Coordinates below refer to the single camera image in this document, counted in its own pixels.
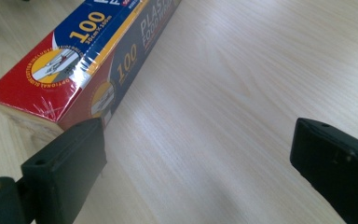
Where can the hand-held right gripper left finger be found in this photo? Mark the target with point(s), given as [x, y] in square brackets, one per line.
[65, 168]

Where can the blue and red food wrap box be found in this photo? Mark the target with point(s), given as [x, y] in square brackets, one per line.
[84, 53]

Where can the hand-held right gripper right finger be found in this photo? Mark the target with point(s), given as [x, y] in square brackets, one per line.
[335, 161]

